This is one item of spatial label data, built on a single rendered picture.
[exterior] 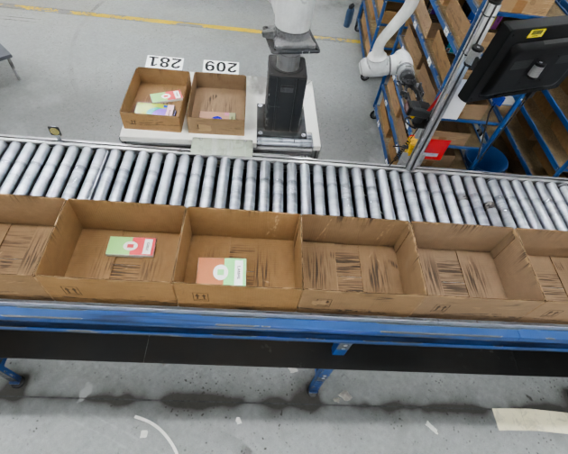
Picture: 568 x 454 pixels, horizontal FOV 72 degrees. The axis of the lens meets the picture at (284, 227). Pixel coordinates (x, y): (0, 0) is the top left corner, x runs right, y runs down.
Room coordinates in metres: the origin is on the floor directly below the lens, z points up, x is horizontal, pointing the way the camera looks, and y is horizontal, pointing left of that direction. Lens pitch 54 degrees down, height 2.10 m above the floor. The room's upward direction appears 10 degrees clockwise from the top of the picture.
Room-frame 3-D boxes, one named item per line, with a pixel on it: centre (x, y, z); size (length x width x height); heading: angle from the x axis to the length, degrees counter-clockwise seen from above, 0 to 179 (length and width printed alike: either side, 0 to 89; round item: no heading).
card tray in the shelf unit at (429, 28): (2.66, -0.79, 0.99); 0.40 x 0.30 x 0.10; 6
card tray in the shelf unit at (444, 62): (2.19, -0.85, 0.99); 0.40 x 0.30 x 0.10; 4
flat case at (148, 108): (1.52, 0.74, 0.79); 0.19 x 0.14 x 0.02; 98
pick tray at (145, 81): (1.63, 0.76, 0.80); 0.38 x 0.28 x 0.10; 8
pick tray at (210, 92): (1.68, 0.45, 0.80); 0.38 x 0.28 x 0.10; 10
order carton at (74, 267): (0.62, 0.51, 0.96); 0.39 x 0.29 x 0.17; 98
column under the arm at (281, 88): (1.68, 0.11, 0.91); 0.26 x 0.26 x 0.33; 10
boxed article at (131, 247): (0.68, 0.52, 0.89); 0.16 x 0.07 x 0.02; 99
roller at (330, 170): (1.17, -0.21, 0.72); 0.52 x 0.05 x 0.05; 8
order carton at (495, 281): (0.77, -0.65, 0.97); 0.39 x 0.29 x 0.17; 98
